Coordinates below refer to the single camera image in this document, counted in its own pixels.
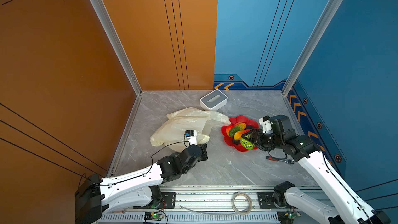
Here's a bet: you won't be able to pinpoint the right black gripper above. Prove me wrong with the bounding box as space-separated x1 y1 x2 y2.
241 128 284 151

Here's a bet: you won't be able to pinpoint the cream plastic bag orange prints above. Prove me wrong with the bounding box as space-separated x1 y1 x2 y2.
150 107 231 151

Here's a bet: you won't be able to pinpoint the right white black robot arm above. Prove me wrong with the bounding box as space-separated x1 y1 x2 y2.
240 115 391 224

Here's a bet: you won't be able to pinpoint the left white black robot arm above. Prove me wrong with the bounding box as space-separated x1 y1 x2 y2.
75 144 208 224

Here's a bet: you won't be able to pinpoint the red black ratchet wrench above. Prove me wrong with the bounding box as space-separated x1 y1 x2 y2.
266 156 295 165

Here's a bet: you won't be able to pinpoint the red flower-shaped plate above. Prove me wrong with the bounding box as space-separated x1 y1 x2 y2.
221 116 259 152

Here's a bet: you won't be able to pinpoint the red yellow long mango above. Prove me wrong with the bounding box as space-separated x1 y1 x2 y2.
233 129 251 141

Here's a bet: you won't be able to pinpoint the green yellow papaya fruit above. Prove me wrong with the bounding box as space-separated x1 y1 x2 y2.
230 122 246 137

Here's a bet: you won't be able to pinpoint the black avocado fruit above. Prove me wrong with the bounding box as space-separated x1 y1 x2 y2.
232 138 240 145

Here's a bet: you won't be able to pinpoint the small red yellow fruit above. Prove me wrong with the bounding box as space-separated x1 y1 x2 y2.
226 124 233 136

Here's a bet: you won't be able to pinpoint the white grey tissue box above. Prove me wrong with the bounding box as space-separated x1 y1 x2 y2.
200 89 228 111

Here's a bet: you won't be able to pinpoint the left green circuit board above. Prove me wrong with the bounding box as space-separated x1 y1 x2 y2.
143 212 166 224

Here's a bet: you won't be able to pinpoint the green circuit board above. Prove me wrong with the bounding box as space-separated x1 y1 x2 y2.
143 212 166 224
277 212 301 224

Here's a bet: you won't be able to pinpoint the coiled clear tube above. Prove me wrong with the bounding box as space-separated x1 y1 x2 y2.
231 192 254 216

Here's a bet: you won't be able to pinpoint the right green circuit board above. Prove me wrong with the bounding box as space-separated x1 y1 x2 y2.
277 212 301 224

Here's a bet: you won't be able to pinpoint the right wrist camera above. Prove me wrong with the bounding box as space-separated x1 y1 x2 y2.
259 116 273 134

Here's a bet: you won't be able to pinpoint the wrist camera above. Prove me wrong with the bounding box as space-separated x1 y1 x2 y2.
183 130 198 147
259 116 273 134

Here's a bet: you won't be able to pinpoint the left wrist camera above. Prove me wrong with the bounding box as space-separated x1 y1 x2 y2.
183 130 198 147

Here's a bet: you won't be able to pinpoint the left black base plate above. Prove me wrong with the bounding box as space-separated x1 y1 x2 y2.
133 192 176 210

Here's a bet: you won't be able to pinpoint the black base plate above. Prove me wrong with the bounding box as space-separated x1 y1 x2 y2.
133 192 176 210
257 192 279 209

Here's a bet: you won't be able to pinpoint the aluminium rail frame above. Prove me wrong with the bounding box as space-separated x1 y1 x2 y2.
81 186 357 224

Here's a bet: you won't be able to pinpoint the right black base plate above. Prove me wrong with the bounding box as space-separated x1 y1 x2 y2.
257 192 279 209

